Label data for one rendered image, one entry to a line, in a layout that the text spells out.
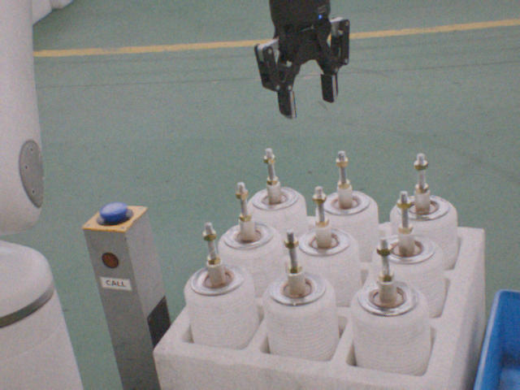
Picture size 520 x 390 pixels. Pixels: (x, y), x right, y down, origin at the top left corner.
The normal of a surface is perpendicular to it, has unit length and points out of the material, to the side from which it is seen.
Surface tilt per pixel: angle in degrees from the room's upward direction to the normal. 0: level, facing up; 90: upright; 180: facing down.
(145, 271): 90
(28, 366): 90
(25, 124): 80
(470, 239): 0
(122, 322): 90
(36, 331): 90
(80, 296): 0
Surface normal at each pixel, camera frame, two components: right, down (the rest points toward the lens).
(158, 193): -0.13, -0.88
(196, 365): -0.35, 0.47
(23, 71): 0.96, -0.21
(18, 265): 0.20, -0.86
